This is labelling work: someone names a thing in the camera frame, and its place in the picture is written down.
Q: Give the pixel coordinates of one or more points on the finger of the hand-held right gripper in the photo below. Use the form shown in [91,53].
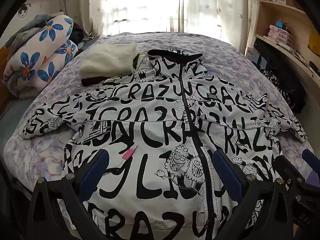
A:
[309,157]
[287,168]

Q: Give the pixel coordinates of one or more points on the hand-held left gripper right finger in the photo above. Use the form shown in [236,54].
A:
[228,173]

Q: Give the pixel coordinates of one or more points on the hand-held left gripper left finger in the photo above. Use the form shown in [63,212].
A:
[93,172]

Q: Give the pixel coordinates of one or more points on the white black printed jacket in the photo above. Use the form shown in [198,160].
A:
[150,105]

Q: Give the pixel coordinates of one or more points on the dark clothes pile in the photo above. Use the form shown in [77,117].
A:
[77,32]

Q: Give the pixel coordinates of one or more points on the folded black garment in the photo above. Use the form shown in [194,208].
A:
[91,80]

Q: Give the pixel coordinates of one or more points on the grey blue bed sheet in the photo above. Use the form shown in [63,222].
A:
[15,107]

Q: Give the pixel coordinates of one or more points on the folded white fleece garment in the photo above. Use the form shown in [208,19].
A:
[107,58]

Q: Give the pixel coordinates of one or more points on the yellow object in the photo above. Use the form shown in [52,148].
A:
[314,42]

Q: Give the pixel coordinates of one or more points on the blue white carton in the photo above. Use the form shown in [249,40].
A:
[253,56]

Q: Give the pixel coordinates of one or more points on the purple patterned bed blanket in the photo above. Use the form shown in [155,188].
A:
[225,55]

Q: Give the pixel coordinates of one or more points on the pink drawer boxes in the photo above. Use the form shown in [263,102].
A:
[281,36]

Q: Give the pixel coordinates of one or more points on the blue flower print quilt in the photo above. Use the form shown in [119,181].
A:
[42,55]

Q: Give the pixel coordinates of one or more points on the small blue box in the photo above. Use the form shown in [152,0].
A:
[279,24]

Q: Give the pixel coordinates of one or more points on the wooden shelf unit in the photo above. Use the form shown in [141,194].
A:
[265,15]

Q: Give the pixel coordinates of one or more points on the leaf print curtain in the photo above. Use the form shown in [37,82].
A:
[230,10]
[80,5]

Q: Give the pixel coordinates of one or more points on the face wall sticker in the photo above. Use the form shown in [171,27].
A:
[23,10]

